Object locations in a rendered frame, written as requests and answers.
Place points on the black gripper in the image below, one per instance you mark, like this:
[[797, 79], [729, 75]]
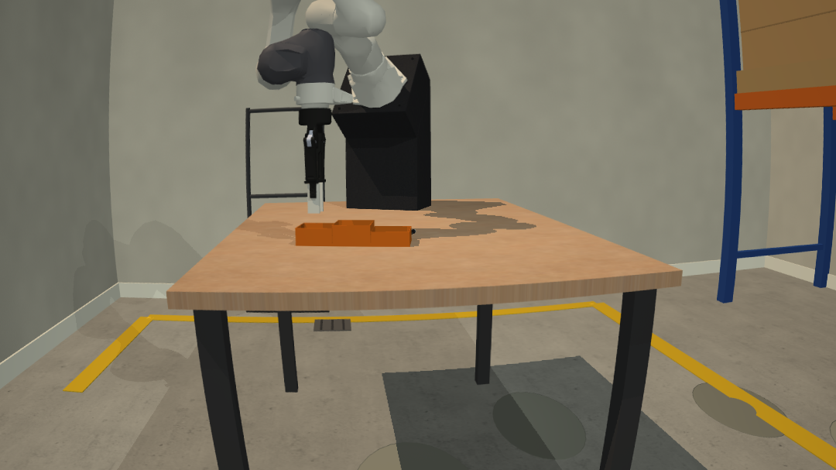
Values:
[[313, 117]]

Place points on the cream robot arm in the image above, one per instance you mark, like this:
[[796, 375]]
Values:
[[308, 58]]

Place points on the orange three-compartment bin rack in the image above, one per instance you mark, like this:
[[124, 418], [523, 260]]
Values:
[[359, 233]]

